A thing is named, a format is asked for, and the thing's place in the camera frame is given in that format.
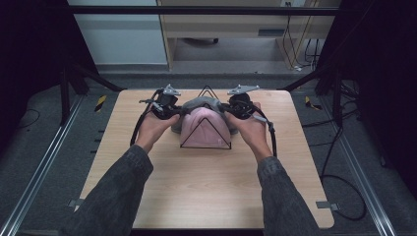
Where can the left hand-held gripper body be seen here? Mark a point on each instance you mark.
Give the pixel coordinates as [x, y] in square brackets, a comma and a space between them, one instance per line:
[164, 105]

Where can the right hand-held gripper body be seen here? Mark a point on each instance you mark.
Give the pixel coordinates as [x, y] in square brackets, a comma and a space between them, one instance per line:
[242, 105]

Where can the grey knit beanie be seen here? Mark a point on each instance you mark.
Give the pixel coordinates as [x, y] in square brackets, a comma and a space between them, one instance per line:
[203, 101]

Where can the pink knit beanie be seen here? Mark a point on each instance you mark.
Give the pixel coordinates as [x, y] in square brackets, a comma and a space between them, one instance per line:
[205, 133]

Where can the person's left hand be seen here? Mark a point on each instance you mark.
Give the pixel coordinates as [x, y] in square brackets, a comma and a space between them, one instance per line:
[152, 131]

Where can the person's right hand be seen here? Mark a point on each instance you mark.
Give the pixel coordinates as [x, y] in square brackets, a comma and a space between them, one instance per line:
[254, 131]

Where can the yellow black hazard tape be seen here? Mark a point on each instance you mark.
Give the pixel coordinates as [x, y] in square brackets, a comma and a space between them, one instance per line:
[310, 103]
[100, 103]

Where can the light wooden desk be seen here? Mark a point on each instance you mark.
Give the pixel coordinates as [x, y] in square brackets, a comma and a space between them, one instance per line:
[229, 24]

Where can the white cabinet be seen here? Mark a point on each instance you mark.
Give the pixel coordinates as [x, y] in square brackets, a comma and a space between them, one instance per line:
[121, 36]

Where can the black frame strut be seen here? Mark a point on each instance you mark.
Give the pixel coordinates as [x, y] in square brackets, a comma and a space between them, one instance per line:
[323, 77]
[85, 77]

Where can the black horizontal frame bar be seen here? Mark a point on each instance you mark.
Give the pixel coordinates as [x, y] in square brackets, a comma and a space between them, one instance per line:
[196, 10]

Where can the grey metal table bracket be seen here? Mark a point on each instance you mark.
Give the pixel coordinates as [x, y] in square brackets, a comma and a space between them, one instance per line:
[74, 203]
[327, 206]

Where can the metal floor rail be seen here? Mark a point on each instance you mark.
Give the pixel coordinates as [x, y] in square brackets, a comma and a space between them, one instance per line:
[359, 167]
[39, 167]

